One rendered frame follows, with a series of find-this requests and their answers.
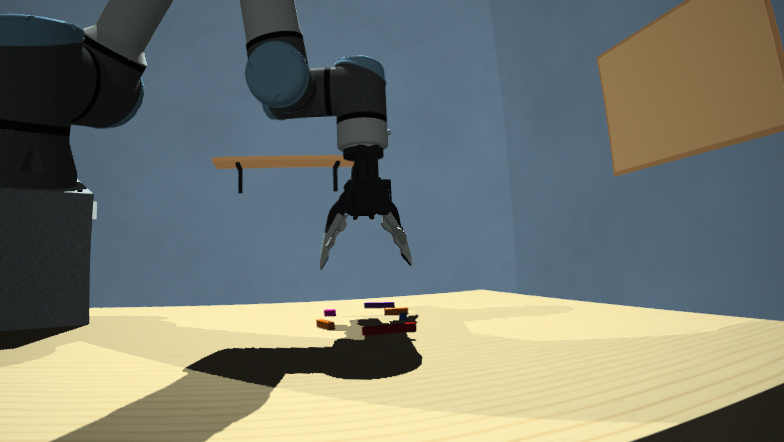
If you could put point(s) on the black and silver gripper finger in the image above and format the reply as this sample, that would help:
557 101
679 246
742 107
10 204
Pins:
334 222
398 236

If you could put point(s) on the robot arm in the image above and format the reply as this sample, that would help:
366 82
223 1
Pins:
45 78

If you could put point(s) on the orange rod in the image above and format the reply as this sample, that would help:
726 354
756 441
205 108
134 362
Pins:
395 311
325 324

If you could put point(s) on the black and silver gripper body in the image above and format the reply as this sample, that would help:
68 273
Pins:
370 196

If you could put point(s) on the purple rod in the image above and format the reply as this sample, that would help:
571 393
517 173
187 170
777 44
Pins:
379 305

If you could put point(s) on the red rod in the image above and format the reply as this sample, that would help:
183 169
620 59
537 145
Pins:
387 329

